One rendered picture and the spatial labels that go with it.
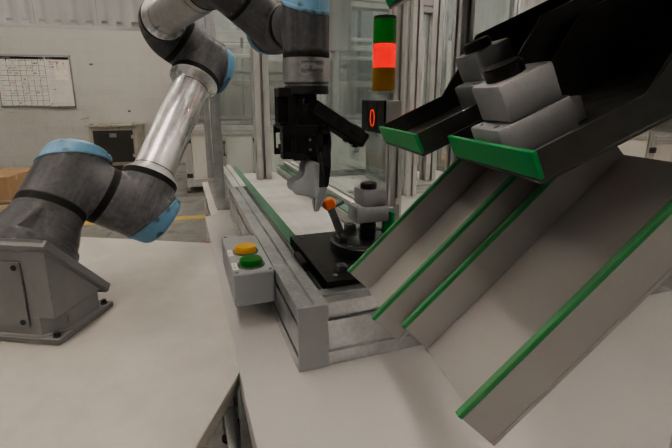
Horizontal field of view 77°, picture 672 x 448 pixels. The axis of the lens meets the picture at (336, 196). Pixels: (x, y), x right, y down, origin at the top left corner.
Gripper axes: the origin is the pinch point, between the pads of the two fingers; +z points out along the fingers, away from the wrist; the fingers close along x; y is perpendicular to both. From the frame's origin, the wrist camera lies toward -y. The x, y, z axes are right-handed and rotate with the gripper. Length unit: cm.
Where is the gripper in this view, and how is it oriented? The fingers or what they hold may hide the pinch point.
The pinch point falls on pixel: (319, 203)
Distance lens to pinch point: 74.8
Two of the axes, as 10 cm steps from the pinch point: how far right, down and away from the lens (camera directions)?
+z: 0.0, 9.8, 2.2
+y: -9.4, 0.7, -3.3
